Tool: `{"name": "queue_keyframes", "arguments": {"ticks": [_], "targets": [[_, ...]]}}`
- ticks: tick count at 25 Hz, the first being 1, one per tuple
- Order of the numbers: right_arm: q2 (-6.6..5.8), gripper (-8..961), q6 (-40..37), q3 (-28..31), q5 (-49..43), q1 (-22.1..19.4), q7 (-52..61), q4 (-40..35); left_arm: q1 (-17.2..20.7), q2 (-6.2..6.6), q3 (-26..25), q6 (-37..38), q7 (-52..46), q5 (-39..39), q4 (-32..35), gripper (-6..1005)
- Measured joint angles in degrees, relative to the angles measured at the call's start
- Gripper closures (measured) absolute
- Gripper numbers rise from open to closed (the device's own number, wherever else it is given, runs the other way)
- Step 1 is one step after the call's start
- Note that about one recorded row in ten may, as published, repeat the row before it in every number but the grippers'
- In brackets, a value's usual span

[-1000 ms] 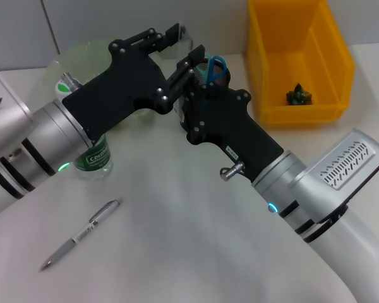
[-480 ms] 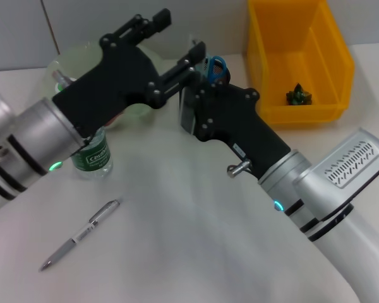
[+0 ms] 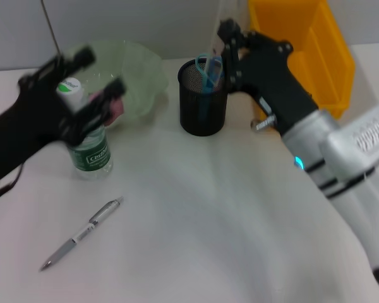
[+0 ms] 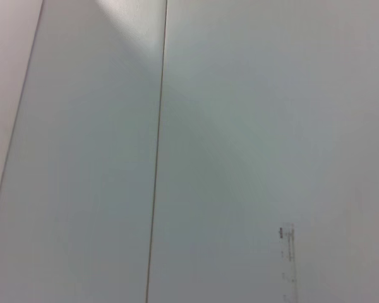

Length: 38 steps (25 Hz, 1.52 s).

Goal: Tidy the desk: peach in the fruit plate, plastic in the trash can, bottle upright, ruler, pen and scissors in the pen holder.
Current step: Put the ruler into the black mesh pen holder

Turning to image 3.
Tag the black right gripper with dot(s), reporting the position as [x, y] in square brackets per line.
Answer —
[278, 85]

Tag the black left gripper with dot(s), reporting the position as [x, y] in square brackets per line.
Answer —
[25, 126]

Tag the blue scissors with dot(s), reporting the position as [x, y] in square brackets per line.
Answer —
[213, 71]

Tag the transparent plastic ruler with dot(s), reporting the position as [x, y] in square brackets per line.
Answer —
[222, 12]

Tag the pink peach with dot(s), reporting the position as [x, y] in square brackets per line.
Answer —
[116, 109]

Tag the black mesh pen holder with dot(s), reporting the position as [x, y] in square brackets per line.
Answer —
[202, 110]

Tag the clear green-labelled water bottle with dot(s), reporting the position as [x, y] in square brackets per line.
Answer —
[91, 158]

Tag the silver pen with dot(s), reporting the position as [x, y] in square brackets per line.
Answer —
[61, 251]

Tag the pale green glass fruit bowl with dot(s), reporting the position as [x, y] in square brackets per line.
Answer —
[139, 72]

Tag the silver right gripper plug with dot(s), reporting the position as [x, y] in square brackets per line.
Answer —
[265, 123]

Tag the yellow plastic bin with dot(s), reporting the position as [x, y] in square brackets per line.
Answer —
[328, 63]

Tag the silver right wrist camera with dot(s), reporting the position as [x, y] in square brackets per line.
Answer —
[360, 148]

